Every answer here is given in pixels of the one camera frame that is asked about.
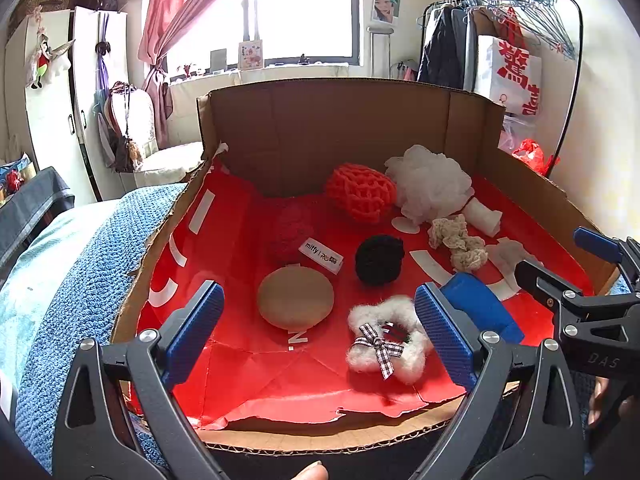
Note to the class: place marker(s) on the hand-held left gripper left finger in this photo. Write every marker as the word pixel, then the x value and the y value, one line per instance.
pixel 192 330

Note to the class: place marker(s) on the floral greeting card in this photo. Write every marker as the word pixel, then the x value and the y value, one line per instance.
pixel 250 55

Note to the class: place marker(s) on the brown shoulder bag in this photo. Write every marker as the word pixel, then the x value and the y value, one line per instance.
pixel 125 152

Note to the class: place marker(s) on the beige round puff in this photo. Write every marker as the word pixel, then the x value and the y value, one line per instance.
pixel 295 297

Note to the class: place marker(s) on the white mesh bath pouf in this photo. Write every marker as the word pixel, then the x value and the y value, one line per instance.
pixel 430 180

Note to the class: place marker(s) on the person's right hand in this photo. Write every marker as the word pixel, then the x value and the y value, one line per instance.
pixel 597 405

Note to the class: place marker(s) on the pink curtain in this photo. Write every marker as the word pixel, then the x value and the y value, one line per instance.
pixel 175 10

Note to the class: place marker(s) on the brown cardboard box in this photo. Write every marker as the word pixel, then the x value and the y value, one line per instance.
pixel 350 125

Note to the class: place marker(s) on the small grey frame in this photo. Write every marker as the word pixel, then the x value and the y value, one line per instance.
pixel 218 60

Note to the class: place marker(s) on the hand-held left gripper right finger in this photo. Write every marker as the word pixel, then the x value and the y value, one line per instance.
pixel 445 335

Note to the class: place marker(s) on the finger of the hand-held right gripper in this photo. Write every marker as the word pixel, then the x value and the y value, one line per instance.
pixel 597 245
pixel 540 280

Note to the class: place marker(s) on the dark hanging clothes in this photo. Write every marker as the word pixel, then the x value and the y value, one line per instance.
pixel 445 50

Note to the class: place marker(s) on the dark red fuzzy plush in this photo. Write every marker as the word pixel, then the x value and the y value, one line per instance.
pixel 292 230

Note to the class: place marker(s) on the desk clutter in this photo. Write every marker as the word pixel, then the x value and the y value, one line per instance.
pixel 15 177

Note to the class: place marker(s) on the red mesh bath sponge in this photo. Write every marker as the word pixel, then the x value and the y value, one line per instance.
pixel 360 192

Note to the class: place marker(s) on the blue sponge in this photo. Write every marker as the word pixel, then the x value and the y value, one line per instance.
pixel 480 305

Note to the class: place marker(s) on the dark blue desk cloth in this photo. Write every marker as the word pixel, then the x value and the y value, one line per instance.
pixel 35 210

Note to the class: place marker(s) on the white metal stool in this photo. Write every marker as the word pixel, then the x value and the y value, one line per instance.
pixel 380 31

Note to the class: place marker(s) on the white upholstered chair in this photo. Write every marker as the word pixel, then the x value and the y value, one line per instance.
pixel 170 160

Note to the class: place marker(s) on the patterned storage box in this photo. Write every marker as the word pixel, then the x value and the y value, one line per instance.
pixel 42 5

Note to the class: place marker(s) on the teal bed sheet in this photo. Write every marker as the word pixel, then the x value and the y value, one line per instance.
pixel 30 285

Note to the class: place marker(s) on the white star plush with bow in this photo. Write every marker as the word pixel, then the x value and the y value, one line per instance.
pixel 370 355

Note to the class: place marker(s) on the white wardrobe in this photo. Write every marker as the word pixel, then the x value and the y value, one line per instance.
pixel 55 125

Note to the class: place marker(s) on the red plastic bag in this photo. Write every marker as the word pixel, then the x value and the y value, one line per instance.
pixel 530 152

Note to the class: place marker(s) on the white tissue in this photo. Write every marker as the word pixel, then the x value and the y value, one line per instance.
pixel 505 257

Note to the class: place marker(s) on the white paper bag red print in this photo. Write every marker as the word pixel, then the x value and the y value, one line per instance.
pixel 500 80

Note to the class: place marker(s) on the white cloth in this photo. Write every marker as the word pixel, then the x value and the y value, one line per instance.
pixel 482 215

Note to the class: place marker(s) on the cream crochet cloth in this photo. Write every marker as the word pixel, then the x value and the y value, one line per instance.
pixel 457 245

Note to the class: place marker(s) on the hanging plush toy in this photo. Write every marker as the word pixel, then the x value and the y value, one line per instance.
pixel 42 62

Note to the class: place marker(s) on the black knitted ball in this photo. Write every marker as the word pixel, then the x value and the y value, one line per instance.
pixel 380 260

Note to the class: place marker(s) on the wall poster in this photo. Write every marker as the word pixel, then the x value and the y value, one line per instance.
pixel 386 7

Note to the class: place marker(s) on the window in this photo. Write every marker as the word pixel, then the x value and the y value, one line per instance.
pixel 300 10

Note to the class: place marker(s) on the black clothes rack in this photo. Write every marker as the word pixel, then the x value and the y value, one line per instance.
pixel 577 60

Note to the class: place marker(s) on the person's left hand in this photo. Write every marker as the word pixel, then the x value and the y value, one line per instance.
pixel 312 472

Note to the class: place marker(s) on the blue towel blanket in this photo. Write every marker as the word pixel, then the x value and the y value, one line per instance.
pixel 75 285

